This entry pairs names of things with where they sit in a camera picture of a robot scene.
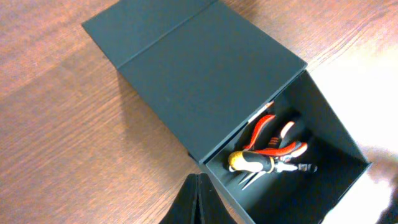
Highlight black box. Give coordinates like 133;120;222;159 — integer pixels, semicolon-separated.
83;1;370;223

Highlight yellow black stubby screwdriver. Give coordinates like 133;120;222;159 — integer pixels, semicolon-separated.
228;151;318;174

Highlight red handled cutting pliers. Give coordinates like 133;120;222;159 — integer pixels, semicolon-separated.
243;114;308;157

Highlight orange socket bit rail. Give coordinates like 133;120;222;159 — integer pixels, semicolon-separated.
248;101;275;124

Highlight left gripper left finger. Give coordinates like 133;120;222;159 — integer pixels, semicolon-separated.
160;174;198;224

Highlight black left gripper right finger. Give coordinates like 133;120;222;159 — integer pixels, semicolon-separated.
198;173;236;224

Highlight orange black long-nose pliers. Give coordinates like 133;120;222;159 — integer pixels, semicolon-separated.
228;120;313;190

